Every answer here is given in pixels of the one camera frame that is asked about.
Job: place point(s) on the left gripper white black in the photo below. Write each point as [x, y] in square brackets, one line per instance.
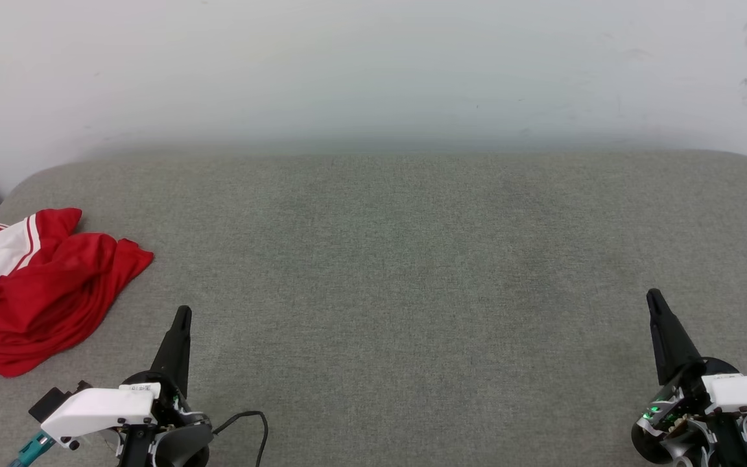
[98, 408]

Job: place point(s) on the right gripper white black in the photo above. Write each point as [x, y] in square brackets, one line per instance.
[743, 392]

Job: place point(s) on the red white jersey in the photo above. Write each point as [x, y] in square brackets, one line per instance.
[56, 292]

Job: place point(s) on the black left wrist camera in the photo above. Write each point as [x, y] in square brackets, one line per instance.
[48, 405]

